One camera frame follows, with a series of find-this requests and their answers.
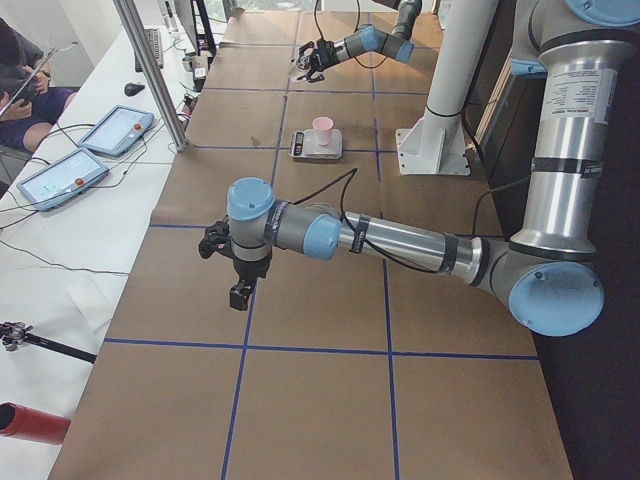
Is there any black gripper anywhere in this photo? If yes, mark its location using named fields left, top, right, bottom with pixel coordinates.
left=299, top=40, right=336, bottom=83
left=229, top=257, right=271, bottom=311

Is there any pink plastic cup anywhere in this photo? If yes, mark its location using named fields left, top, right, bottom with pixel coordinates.
left=312, top=116, right=334, bottom=146

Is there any glass sauce dispenser bottle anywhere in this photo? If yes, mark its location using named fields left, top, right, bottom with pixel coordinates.
left=289, top=54, right=313, bottom=82

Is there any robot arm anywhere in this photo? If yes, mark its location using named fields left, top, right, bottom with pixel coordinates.
left=199, top=1, right=639, bottom=336
left=289, top=0, right=422, bottom=83

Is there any digital kitchen scale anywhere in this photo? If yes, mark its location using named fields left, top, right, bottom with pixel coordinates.
left=289, top=129, right=343, bottom=161

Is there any black computer mouse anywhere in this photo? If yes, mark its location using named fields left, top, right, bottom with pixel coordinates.
left=123, top=82, right=145, bottom=97

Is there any far blue teach pendant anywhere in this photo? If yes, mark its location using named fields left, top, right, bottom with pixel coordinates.
left=78, top=105, right=155, bottom=158

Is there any blue teach pendant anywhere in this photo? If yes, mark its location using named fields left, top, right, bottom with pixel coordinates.
left=78, top=105, right=155, bottom=158
left=17, top=148, right=109, bottom=212

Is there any near blue teach pendant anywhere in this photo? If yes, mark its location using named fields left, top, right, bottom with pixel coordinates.
left=17, top=148, right=109, bottom=212

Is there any red cylinder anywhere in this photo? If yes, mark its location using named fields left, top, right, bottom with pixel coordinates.
left=1, top=402, right=71, bottom=445

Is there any seated person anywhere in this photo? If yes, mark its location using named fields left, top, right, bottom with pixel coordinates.
left=1, top=22, right=76, bottom=153

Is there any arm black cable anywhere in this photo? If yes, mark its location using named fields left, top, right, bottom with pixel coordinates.
left=292, top=168, right=531, bottom=274
left=312, top=0, right=396, bottom=70

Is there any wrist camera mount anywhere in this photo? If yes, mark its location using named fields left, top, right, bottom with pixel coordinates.
left=198, top=218, right=233, bottom=259

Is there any white pedestal column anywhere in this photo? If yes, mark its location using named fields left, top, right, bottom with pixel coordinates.
left=396, top=0, right=499, bottom=176

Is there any aluminium frame post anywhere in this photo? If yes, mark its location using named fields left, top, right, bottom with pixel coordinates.
left=113, top=0, right=187, bottom=152

